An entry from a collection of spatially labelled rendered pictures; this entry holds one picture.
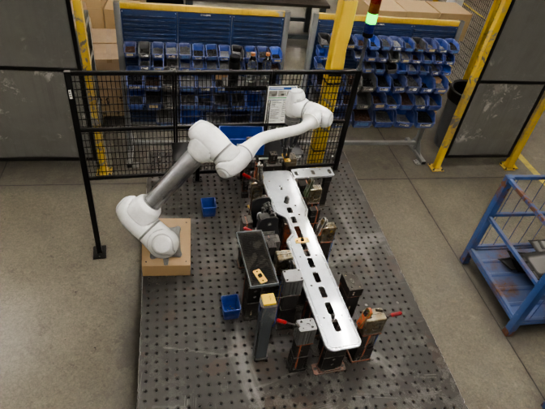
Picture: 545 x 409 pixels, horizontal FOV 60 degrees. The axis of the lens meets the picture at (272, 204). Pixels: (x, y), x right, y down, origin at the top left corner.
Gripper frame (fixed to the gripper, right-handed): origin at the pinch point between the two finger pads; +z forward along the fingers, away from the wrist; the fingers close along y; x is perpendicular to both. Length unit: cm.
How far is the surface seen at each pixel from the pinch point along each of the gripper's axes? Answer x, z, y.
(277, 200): -10.4, 28.7, -4.8
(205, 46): 179, 10, -23
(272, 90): 54, -13, 4
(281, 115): 54, 7, 12
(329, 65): 60, -28, 43
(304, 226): -35.4, 28.7, 5.1
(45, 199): 128, 129, -169
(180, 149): 45, 26, -59
